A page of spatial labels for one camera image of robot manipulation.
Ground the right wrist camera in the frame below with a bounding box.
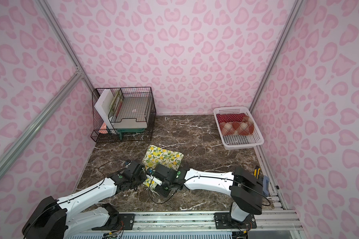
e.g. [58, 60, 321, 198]
[146, 167, 162, 186]

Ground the white foam board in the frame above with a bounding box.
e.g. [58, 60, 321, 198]
[95, 89, 114, 129]

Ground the white tray in basket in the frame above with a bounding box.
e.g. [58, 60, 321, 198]
[109, 96, 153, 129]

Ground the green stand under tray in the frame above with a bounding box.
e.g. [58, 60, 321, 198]
[106, 127, 146, 140]

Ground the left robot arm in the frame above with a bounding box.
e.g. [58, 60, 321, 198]
[22, 161, 147, 239]

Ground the green lemon print skirt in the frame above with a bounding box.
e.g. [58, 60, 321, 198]
[142, 145, 184, 172]

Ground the aluminium front rail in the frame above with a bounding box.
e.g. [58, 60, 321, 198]
[77, 211, 306, 239]

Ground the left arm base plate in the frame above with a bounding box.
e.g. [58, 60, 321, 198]
[99, 214, 135, 231]

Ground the white plastic basket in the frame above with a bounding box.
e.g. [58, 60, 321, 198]
[213, 106, 264, 150]

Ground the yellow black utility knife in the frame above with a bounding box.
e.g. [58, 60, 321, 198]
[253, 166, 261, 179]

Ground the red plaid skirt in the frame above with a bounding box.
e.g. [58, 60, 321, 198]
[219, 117, 255, 136]

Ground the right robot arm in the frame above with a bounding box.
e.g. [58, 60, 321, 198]
[147, 164, 264, 222]

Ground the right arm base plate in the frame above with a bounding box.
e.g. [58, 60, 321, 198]
[213, 213, 257, 231]

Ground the red polka dot skirt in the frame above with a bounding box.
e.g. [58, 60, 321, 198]
[216, 113, 246, 123]

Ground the black wire basket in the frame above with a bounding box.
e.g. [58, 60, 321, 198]
[91, 87, 156, 142]

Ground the green book in basket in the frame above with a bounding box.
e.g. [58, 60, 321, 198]
[108, 90, 124, 118]

